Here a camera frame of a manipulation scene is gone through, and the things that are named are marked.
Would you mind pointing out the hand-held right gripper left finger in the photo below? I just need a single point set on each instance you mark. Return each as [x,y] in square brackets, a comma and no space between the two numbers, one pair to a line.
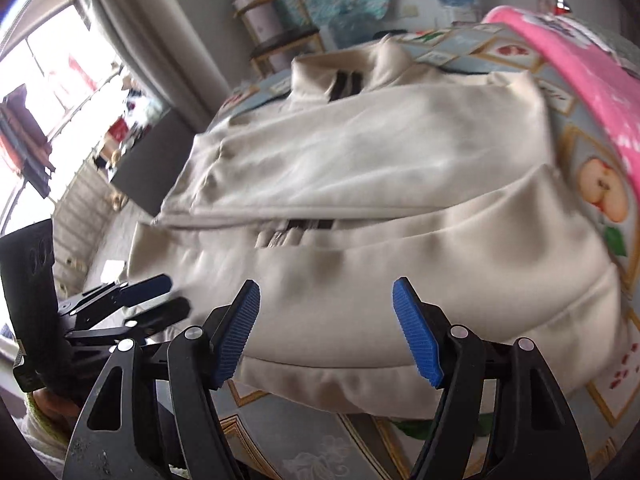
[235,335]

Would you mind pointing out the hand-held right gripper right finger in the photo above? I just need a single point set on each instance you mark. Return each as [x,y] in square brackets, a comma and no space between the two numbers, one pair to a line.
[415,330]

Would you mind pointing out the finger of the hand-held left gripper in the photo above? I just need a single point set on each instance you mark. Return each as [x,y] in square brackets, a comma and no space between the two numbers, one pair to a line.
[145,287]
[165,312]

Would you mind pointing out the cream jacket with black trim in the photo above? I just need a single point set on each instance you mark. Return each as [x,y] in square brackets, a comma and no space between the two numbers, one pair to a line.
[375,185]

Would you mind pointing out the person's left forearm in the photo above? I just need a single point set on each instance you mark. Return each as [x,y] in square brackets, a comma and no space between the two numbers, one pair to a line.
[45,430]

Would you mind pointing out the metal window railing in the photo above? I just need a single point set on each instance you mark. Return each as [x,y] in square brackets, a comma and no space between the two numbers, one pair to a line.
[80,210]

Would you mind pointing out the black cabinet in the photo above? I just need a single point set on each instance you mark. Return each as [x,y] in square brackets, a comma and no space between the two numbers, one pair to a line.
[155,160]

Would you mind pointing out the grey curtain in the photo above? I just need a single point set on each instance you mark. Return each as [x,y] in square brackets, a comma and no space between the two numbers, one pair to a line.
[165,35]

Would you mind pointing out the wooden chair with dark seat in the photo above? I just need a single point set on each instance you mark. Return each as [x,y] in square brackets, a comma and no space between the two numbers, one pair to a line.
[285,40]

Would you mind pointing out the white cylinder container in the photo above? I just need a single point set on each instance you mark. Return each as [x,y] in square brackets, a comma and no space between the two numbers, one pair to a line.
[260,20]

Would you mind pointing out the empty blue water jug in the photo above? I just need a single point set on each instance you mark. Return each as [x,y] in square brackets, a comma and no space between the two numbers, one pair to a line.
[352,30]

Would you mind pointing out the pink floral blanket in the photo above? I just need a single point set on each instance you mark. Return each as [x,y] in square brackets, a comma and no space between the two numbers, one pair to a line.
[590,70]

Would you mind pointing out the white water dispenser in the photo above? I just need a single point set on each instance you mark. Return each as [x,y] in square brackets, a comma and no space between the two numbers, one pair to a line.
[460,14]

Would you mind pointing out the silver sequin pillow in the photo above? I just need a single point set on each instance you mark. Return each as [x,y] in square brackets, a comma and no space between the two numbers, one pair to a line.
[617,47]

